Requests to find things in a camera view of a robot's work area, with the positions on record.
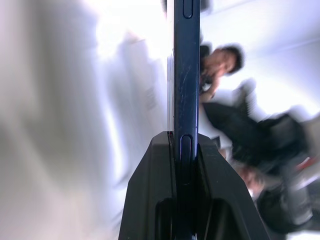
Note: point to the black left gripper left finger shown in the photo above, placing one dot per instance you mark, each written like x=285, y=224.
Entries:
x=147, y=190

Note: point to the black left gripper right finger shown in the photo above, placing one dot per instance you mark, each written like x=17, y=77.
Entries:
x=225, y=195

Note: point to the dark blue smartphone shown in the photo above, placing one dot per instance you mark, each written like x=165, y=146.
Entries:
x=186, y=82

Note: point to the grey-haired person in black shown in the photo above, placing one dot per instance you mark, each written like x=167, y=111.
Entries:
x=280, y=202

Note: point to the dark-haired person in black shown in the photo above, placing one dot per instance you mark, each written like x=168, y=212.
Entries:
x=232, y=107

